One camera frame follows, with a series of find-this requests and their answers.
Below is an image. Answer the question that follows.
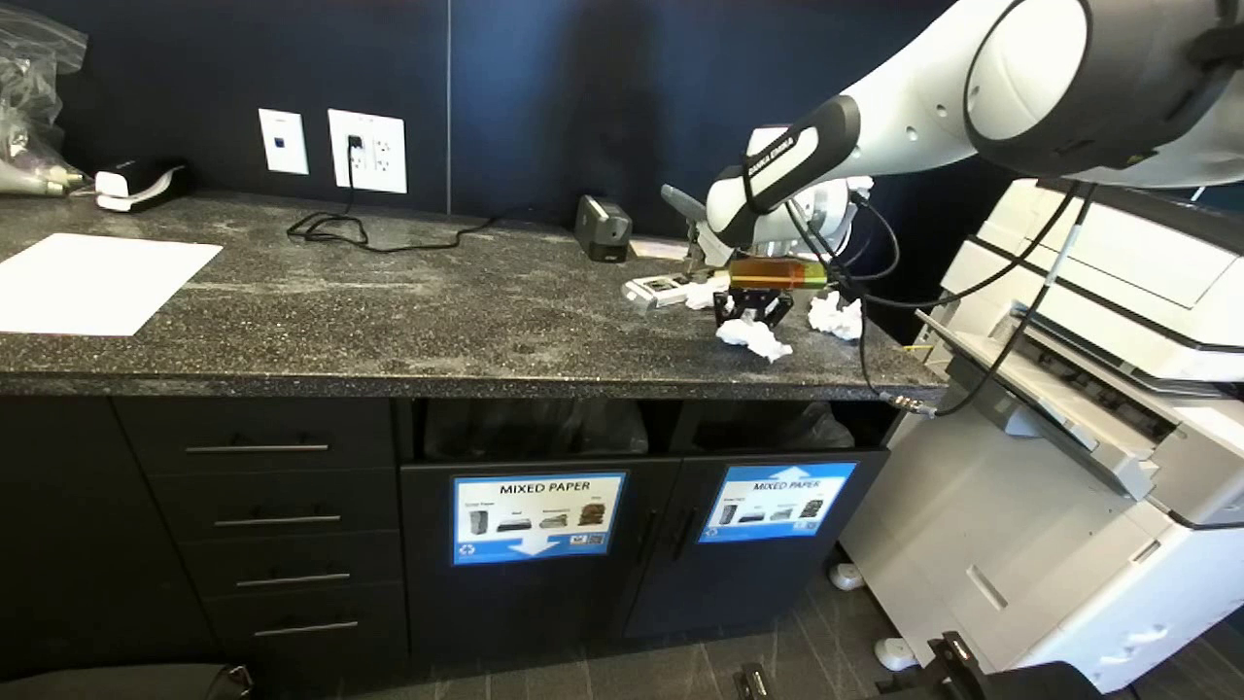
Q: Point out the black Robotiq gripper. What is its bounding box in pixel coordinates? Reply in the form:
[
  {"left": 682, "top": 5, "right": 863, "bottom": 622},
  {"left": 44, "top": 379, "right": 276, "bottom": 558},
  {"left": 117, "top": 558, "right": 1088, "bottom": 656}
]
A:
[{"left": 712, "top": 283, "right": 795, "bottom": 336}]

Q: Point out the white paper ball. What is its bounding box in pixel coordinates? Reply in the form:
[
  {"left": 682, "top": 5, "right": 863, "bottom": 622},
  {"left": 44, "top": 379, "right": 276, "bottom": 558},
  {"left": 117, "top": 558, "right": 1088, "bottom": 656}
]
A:
[
  {"left": 712, "top": 316, "right": 795, "bottom": 371},
  {"left": 803, "top": 289, "right": 870, "bottom": 348}
]

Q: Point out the black bin door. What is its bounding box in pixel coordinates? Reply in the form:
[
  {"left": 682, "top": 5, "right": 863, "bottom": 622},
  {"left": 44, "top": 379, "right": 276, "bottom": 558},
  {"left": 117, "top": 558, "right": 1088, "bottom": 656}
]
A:
[
  {"left": 401, "top": 450, "right": 653, "bottom": 666},
  {"left": 624, "top": 443, "right": 889, "bottom": 646}
]

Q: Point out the clear bucket with white lid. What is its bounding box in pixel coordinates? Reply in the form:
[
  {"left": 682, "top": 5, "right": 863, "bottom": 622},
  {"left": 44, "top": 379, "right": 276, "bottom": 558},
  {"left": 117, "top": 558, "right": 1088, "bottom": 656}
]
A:
[{"left": 742, "top": 126, "right": 878, "bottom": 283}]

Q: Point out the black pencil sharpener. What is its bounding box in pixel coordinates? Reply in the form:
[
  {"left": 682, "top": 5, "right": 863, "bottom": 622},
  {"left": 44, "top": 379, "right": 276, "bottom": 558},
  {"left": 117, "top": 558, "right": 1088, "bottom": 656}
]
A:
[{"left": 571, "top": 189, "right": 636, "bottom": 267}]

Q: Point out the blue label with up arrow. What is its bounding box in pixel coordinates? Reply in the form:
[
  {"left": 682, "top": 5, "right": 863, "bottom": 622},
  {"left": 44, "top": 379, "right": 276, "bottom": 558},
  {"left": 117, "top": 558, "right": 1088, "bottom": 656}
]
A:
[{"left": 694, "top": 459, "right": 863, "bottom": 547}]

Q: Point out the blue label with down arrow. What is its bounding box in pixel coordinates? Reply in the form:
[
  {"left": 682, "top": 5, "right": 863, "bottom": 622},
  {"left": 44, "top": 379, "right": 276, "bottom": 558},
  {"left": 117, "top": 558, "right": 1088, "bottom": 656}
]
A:
[{"left": 447, "top": 467, "right": 628, "bottom": 571}]

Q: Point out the large white office printer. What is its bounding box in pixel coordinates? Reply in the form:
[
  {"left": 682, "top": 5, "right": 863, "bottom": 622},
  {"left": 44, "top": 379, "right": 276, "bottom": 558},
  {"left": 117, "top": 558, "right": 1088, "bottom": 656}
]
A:
[{"left": 830, "top": 179, "right": 1244, "bottom": 696}]

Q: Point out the white power outlet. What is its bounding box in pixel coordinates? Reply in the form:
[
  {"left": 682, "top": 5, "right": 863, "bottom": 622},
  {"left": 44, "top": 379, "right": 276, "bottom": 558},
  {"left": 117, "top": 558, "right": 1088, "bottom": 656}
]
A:
[{"left": 321, "top": 106, "right": 413, "bottom": 204}]

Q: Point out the white and black stapler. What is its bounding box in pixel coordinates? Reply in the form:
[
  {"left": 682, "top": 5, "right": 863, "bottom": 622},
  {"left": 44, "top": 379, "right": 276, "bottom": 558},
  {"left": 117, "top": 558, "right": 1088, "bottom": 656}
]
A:
[{"left": 90, "top": 152, "right": 189, "bottom": 215}]

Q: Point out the flat white paper sheet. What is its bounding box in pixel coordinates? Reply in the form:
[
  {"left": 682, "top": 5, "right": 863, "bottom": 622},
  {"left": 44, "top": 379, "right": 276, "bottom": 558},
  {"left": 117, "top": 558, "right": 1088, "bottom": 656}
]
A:
[{"left": 0, "top": 228, "right": 225, "bottom": 344}]

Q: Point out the black cabinet door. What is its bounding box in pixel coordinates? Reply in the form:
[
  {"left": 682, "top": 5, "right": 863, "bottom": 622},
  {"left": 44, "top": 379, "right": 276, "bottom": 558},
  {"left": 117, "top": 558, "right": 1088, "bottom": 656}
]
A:
[{"left": 0, "top": 397, "right": 132, "bottom": 670}]

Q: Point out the clear plastic bag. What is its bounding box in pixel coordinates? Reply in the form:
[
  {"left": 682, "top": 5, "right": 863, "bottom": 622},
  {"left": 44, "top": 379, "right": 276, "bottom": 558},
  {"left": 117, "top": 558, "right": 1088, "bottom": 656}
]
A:
[{"left": 0, "top": 7, "right": 93, "bottom": 204}]

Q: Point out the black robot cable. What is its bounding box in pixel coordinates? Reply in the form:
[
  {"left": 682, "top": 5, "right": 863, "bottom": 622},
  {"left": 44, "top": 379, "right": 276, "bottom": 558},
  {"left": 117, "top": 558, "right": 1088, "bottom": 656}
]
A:
[{"left": 772, "top": 179, "right": 1105, "bottom": 421}]

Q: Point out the black wheeled floor bracket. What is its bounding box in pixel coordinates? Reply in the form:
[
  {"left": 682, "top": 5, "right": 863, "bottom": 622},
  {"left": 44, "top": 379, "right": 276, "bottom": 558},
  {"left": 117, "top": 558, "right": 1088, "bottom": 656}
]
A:
[{"left": 907, "top": 631, "right": 996, "bottom": 700}]

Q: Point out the black power cable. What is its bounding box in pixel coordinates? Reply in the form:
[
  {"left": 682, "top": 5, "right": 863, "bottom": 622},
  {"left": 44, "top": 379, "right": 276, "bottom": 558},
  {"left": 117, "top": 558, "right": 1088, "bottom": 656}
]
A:
[{"left": 283, "top": 134, "right": 506, "bottom": 257}]

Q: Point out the white wall plate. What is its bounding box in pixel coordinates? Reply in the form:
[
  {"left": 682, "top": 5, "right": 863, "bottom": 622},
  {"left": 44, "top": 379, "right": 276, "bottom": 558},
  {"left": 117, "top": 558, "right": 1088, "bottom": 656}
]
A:
[{"left": 254, "top": 106, "right": 316, "bottom": 183}]

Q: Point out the black drawer with metal handle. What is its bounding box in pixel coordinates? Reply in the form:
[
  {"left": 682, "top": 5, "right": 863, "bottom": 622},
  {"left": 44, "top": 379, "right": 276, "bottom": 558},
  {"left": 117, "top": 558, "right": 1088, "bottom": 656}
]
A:
[
  {"left": 138, "top": 467, "right": 405, "bottom": 541},
  {"left": 112, "top": 397, "right": 401, "bottom": 477},
  {"left": 171, "top": 528, "right": 408, "bottom": 606},
  {"left": 198, "top": 595, "right": 413, "bottom": 692}
]

